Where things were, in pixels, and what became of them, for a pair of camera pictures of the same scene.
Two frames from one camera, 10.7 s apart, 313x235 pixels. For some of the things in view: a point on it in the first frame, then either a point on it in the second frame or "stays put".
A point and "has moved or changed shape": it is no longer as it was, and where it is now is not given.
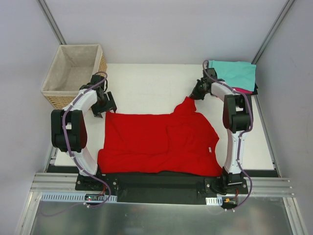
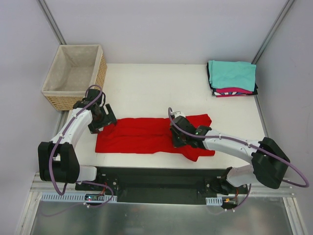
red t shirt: (178, 142) has moved or changed shape
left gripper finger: (112, 103) → (111, 113)
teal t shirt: (241, 75) stays put
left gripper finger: (98, 115) → (93, 129)
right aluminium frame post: (287, 7) stays put
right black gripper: (198, 90) → (178, 138)
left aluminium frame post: (51, 21) stays put
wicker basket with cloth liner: (73, 67) stays put
